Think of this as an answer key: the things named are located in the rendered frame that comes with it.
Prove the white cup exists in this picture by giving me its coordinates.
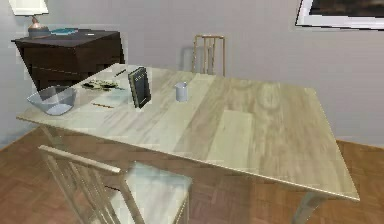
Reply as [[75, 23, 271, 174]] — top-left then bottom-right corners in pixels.
[[174, 81, 189, 103]]

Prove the pale wooden dining table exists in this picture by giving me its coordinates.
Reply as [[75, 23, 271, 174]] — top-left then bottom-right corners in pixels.
[[15, 62, 362, 224]]

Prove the pale wooden chair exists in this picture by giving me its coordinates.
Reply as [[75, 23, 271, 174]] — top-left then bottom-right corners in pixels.
[[191, 34, 227, 77], [37, 144, 194, 224]]

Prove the dark brown chest of drawers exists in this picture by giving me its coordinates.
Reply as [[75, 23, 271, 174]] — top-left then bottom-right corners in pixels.
[[10, 29, 126, 92]]

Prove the clear glass bowl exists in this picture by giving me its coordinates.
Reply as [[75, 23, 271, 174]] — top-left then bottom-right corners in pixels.
[[26, 85, 78, 117]]

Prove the teal book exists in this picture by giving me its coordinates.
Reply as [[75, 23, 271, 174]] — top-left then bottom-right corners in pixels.
[[49, 27, 79, 36]]

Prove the white shade table lamp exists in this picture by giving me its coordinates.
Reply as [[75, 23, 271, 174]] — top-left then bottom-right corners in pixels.
[[7, 0, 51, 38]]

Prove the white framed wall picture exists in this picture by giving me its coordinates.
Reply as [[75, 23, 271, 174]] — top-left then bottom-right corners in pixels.
[[295, 0, 384, 31]]

